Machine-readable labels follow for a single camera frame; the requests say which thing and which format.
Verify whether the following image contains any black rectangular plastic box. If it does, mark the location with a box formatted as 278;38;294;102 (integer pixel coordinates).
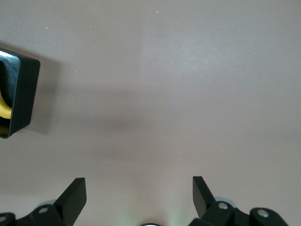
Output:
0;48;41;139

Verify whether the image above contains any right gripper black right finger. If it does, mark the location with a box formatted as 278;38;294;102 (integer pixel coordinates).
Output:
188;176;290;226

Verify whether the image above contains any brown table mat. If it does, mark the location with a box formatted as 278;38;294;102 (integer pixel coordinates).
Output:
0;0;301;226

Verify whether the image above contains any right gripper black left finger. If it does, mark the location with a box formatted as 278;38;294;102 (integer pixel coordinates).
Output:
0;178;87;226

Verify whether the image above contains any yellow banana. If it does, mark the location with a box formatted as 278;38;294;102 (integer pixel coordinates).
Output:
0;90;12;120

